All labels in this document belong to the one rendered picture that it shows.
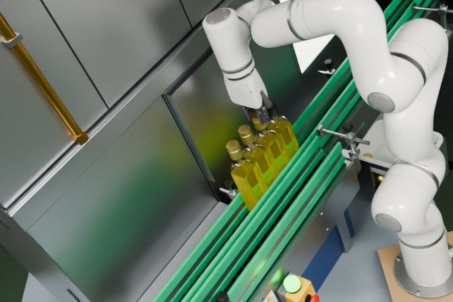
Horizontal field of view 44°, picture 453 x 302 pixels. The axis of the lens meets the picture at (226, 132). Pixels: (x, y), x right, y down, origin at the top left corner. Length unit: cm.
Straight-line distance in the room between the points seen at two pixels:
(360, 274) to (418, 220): 51
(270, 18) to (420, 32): 30
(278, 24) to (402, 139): 35
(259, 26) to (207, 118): 42
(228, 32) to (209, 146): 40
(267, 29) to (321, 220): 66
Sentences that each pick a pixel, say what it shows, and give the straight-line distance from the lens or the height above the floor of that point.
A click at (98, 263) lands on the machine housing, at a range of 149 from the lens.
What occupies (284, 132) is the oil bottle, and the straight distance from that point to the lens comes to 159.
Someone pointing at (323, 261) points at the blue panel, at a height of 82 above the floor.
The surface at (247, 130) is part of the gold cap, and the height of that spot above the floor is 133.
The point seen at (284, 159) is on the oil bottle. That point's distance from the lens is 163.
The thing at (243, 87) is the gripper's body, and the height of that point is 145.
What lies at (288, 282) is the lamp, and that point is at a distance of 153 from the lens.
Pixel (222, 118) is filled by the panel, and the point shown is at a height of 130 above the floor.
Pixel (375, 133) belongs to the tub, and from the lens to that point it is 186.
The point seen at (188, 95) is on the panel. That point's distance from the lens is 148.
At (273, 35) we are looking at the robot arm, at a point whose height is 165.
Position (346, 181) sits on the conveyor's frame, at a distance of 171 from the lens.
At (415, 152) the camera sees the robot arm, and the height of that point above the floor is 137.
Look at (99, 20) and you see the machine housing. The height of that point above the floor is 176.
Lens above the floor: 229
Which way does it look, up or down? 40 degrees down
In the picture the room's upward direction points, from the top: 24 degrees counter-clockwise
